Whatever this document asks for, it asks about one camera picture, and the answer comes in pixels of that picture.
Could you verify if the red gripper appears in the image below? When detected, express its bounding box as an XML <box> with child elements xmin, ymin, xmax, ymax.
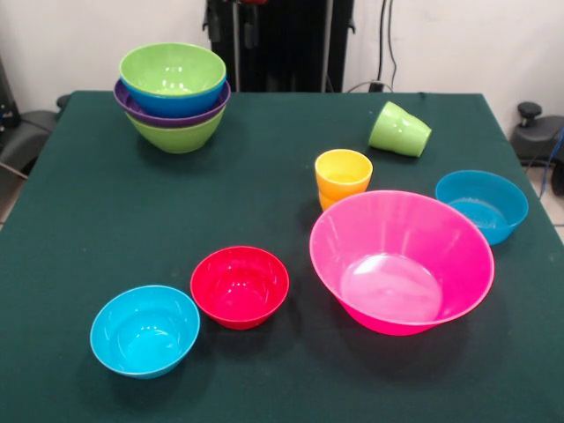
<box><xmin>209</xmin><ymin>0</ymin><xmax>268</xmax><ymax>50</ymax></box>

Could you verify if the green plastic bowl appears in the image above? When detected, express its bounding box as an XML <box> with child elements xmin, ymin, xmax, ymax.
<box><xmin>118</xmin><ymin>41</ymin><xmax>227</xmax><ymax>96</ymax></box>
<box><xmin>125</xmin><ymin>108</ymin><xmax>226</xmax><ymax>154</ymax></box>

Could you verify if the large blue plastic bowl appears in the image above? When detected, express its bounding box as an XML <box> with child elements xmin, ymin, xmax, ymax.
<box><xmin>125</xmin><ymin>77</ymin><xmax>228</xmax><ymax>119</ymax></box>

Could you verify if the purple plastic bowl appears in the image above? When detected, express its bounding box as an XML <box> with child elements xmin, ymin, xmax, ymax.
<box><xmin>113</xmin><ymin>78</ymin><xmax>232</xmax><ymax>130</ymax></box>

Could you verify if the green plastic cup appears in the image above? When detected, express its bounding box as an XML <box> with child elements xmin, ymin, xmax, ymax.
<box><xmin>367</xmin><ymin>100</ymin><xmax>418</xmax><ymax>153</ymax></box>
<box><xmin>396</xmin><ymin>109</ymin><xmax>433</xmax><ymax>159</ymax></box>

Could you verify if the small light blue bowl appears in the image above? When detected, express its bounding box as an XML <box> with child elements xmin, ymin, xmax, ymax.
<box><xmin>89</xmin><ymin>285</ymin><xmax>202</xmax><ymax>381</ymax></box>

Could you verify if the yellow plastic cup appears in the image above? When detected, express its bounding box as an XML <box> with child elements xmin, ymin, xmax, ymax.
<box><xmin>314</xmin><ymin>148</ymin><xmax>375</xmax><ymax>197</ymax></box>
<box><xmin>317</xmin><ymin>189</ymin><xmax>340</xmax><ymax>212</ymax></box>

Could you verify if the red plastic bowl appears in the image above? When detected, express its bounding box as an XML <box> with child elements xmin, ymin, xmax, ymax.
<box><xmin>189</xmin><ymin>245</ymin><xmax>291</xmax><ymax>331</ymax></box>

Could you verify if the large pink plastic bowl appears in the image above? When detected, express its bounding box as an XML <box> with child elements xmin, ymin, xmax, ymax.
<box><xmin>308</xmin><ymin>189</ymin><xmax>496</xmax><ymax>338</ymax></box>

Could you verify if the translucent blue plastic bowl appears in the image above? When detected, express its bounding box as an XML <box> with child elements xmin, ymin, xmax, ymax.
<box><xmin>434</xmin><ymin>169</ymin><xmax>530</xmax><ymax>247</ymax></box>

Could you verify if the black equipment base with knob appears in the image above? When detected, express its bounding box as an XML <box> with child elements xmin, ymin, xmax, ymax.
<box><xmin>509</xmin><ymin>101</ymin><xmax>564</xmax><ymax>167</ymax></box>

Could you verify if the dark green tablecloth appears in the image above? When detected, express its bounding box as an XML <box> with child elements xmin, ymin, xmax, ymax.
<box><xmin>0</xmin><ymin>90</ymin><xmax>564</xmax><ymax>423</ymax></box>

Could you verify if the black wall cable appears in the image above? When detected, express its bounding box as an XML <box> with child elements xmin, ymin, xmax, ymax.
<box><xmin>376</xmin><ymin>0</ymin><xmax>400</xmax><ymax>92</ymax></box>

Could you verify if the blue cable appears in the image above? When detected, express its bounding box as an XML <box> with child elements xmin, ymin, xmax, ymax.
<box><xmin>539</xmin><ymin>126</ymin><xmax>564</xmax><ymax>195</ymax></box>

